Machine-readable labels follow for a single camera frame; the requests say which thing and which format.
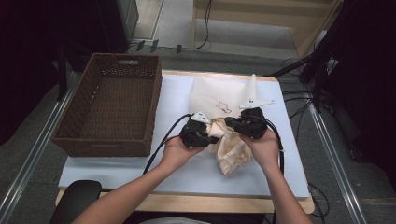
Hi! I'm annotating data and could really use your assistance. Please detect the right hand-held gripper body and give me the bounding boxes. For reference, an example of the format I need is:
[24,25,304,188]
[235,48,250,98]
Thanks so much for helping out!
[232,98,276,140]

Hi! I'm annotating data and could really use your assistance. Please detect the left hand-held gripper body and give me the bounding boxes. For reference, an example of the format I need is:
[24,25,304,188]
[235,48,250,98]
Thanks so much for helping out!
[179,112,217,149]

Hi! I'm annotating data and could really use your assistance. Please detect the cream cloth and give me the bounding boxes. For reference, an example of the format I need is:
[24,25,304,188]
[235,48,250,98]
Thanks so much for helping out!
[205,117,253,176]

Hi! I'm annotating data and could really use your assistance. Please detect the white drawstring bag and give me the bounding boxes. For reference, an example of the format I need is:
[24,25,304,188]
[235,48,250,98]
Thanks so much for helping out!
[189,73,260,123]

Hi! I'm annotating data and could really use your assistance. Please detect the brown wicker basket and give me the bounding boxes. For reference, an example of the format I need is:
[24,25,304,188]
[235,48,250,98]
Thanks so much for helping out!
[51,52,163,158]

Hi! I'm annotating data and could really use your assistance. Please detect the person's left hand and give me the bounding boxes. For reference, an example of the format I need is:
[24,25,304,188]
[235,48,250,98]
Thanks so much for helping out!
[159,134,207,172]

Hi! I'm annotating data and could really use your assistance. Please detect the person's right hand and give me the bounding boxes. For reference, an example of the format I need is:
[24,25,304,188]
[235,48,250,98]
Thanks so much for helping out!
[239,128,280,171]

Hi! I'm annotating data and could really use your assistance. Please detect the pale blue table board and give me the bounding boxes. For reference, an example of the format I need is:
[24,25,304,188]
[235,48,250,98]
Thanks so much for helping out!
[58,73,311,200]

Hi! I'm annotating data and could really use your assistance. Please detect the black tripod stand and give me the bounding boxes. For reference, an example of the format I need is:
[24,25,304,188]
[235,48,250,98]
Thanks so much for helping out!
[263,0,354,114]

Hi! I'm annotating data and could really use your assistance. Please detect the person's grey clothing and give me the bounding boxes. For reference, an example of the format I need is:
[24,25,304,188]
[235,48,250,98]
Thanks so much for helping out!
[139,217,204,224]

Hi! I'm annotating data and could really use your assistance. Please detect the black plugs on floor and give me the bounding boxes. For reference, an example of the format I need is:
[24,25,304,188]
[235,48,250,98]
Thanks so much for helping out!
[134,38,161,53]

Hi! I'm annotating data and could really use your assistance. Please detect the black chair armrest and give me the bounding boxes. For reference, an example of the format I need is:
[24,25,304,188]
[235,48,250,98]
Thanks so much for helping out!
[49,179,103,224]

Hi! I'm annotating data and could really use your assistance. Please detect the right hand-held gripper black cable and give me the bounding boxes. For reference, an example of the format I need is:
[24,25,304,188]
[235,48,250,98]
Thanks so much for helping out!
[263,119,286,175]

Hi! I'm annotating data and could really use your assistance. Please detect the hand-held gripper black cable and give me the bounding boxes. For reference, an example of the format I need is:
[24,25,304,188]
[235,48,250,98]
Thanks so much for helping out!
[263,119,286,175]
[142,113,194,175]

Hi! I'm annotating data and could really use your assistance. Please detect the left hand-held gripper black cable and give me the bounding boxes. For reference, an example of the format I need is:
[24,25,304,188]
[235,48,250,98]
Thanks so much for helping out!
[142,113,194,175]

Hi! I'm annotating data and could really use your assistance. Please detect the black floor cables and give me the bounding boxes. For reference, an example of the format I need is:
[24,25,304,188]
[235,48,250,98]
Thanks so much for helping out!
[280,57,316,126]

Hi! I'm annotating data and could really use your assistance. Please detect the metal floor rail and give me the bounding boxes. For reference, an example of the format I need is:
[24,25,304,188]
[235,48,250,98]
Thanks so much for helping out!
[305,92,369,224]
[0,72,80,224]

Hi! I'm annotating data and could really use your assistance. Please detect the thin black hanging cable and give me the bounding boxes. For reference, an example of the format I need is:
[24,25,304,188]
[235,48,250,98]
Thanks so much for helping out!
[155,0,213,52]

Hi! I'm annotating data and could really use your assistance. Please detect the light wooden frame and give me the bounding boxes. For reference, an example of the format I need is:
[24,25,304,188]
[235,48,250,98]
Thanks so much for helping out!
[191,0,344,59]

